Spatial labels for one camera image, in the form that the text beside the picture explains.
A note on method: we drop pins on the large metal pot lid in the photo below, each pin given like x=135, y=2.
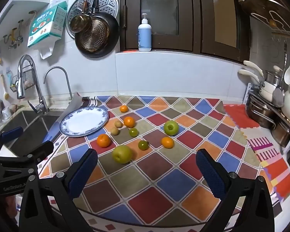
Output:
x=263, y=7

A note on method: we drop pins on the stainless steel pot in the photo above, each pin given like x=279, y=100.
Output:
x=261, y=112
x=281, y=131

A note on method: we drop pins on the round perforated steamer tray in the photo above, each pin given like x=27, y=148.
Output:
x=106, y=2

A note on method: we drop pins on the small green plum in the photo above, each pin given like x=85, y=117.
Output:
x=143, y=145
x=133, y=132

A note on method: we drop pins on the green apple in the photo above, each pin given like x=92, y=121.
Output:
x=171, y=127

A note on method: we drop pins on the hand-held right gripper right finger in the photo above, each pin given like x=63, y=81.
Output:
x=209, y=174

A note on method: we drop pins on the yellow green pear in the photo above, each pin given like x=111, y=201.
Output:
x=122, y=154

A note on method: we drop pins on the colourful checked tablecloth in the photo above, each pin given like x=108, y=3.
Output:
x=174, y=183

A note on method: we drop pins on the wall tap valve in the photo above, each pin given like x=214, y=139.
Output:
x=11, y=40
x=19, y=35

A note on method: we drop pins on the large orange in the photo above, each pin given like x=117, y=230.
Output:
x=103, y=140

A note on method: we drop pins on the medium orange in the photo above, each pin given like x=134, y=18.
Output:
x=129, y=122
x=167, y=142

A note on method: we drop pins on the small orange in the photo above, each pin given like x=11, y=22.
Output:
x=123, y=108

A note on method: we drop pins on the blue pump soap bottle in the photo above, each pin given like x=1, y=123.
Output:
x=144, y=37

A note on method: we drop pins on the striped orange cloth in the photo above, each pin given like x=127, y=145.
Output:
x=273, y=164

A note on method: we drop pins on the dark brown window frame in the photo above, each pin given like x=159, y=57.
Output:
x=195, y=17

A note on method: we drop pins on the blue rimmed white plate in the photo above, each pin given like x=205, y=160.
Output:
x=84, y=122

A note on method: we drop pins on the white plastic ladle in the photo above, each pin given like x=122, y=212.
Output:
x=288, y=73

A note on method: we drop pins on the white teal bag box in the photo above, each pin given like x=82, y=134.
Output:
x=47, y=24

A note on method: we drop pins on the stainless steel sink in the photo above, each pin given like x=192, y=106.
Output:
x=29, y=130

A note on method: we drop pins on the white pot rack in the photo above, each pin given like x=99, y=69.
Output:
x=250, y=91

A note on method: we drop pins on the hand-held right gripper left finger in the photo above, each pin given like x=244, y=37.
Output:
x=83, y=171

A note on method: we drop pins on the chrome pull-down faucet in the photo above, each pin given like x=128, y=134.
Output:
x=21, y=77

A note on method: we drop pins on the small brass saucepan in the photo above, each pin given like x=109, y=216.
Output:
x=80, y=23

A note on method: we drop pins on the yellow dish brush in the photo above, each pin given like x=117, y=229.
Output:
x=6, y=93

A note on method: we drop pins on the chrome gooseneck faucet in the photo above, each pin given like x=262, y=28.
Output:
x=62, y=71

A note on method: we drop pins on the brass perforated strainer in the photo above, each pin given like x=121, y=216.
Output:
x=95, y=37

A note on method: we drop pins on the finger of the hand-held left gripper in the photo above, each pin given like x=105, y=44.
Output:
x=12, y=133
x=42, y=149

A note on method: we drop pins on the stainless pot with lid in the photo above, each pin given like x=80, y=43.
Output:
x=273, y=77

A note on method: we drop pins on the black frying pan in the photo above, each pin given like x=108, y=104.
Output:
x=112, y=36

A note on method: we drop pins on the metal slotted spatula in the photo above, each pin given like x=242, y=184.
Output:
x=278, y=96

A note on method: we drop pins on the brown kiwi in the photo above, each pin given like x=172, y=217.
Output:
x=115, y=131
x=118, y=124

